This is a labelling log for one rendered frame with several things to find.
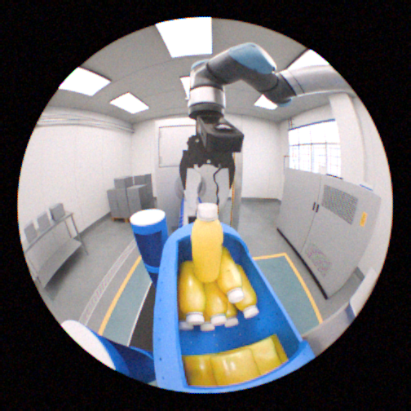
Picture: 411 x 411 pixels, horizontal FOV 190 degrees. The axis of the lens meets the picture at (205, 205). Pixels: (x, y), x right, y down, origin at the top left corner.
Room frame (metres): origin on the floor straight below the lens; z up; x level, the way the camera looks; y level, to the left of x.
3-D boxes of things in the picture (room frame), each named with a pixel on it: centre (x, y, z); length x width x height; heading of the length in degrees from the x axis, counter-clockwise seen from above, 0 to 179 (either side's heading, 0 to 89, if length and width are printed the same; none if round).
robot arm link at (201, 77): (0.25, 0.00, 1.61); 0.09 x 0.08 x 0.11; 37
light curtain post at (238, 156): (0.93, -0.24, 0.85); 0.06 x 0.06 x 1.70; 8
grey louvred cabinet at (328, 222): (1.19, -1.86, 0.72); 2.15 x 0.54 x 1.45; 178
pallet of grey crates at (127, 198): (2.97, 2.11, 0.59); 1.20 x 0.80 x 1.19; 88
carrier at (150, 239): (0.80, 0.44, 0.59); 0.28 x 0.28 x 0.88
